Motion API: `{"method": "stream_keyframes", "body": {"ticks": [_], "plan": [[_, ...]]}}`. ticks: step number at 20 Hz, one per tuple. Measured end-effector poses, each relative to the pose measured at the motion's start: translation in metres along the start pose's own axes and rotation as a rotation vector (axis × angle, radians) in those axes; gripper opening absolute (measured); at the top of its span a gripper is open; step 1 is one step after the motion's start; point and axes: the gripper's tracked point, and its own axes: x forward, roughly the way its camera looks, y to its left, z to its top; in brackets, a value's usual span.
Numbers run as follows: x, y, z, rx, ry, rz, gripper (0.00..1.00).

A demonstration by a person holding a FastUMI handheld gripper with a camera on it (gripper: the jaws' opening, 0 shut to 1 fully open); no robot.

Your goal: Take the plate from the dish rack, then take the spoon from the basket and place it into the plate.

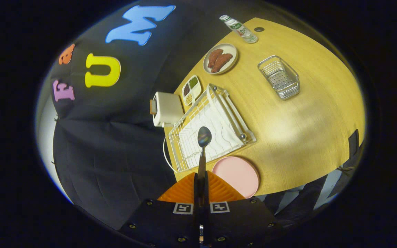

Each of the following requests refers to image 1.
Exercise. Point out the black table grommet hole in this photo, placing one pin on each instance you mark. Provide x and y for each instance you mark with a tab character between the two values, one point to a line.
259	29

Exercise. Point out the red meat slice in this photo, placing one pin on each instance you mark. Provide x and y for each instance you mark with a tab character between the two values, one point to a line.
215	57
222	62

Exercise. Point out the white divided condiment dish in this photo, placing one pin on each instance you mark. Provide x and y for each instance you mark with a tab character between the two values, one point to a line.
192	90

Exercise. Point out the pink plate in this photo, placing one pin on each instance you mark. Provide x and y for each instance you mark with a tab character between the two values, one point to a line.
236	175

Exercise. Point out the beige plate with meat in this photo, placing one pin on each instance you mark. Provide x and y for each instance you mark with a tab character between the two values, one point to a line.
231	50

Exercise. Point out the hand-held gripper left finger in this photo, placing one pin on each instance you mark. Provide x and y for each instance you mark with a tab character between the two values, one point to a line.
164	220

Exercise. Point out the white toaster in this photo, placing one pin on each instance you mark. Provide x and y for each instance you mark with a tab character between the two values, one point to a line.
167	108

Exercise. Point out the black table clamp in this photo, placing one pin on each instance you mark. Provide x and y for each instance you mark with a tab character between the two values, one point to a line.
353	143

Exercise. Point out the dark metal spoon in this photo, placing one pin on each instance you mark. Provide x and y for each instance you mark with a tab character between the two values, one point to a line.
204	136

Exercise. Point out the black backdrop cloth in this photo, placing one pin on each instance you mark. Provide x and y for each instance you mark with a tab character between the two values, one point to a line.
115	155

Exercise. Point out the white green drink bottle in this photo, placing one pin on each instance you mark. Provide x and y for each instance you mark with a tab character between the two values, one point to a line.
241	30

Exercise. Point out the brown bread slice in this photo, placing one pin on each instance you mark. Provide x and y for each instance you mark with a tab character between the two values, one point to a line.
153	106

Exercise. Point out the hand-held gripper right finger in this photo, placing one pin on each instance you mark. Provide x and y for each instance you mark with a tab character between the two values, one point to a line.
240	220

